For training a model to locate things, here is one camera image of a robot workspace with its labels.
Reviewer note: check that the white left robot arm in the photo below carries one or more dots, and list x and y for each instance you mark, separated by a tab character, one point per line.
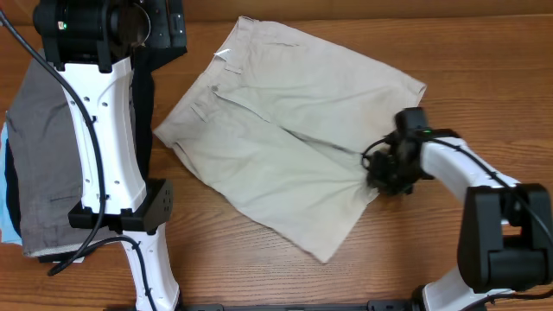
90	46

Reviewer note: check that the light blue garment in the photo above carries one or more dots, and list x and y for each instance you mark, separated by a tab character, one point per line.
8	232

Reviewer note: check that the beige shorts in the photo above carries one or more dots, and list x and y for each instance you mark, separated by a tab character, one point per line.
277	124

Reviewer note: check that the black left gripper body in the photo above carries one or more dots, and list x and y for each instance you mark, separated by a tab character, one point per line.
160	34

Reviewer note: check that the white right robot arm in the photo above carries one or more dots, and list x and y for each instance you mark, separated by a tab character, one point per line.
505	242

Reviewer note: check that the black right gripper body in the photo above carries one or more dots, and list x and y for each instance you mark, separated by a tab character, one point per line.
393	172

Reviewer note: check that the grey shorts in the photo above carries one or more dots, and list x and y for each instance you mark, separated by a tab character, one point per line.
45	152

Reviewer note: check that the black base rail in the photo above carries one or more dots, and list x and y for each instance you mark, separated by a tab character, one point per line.
294	306

